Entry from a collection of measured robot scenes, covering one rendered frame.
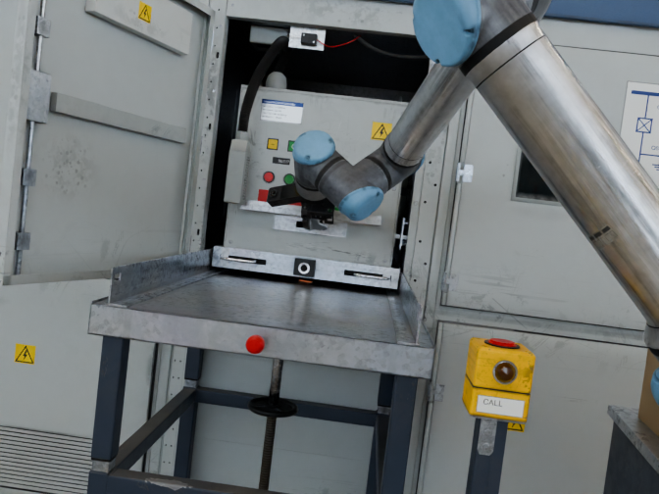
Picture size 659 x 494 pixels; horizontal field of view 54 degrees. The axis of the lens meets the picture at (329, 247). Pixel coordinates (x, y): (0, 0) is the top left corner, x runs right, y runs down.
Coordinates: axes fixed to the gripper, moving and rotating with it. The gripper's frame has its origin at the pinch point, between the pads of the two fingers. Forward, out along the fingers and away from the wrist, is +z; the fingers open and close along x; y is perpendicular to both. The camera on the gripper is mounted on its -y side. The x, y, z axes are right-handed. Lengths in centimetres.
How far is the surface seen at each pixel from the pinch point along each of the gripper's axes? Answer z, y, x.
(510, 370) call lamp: -64, 37, -53
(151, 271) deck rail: -25.5, -28.4, -29.5
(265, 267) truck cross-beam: 18.5, -12.2, -5.1
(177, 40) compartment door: -25, -39, 36
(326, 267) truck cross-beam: 17.4, 5.3, -3.2
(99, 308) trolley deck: -41, -30, -44
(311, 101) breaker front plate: -4.7, -4.6, 37.6
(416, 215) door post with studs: 6.1, 28.7, 10.8
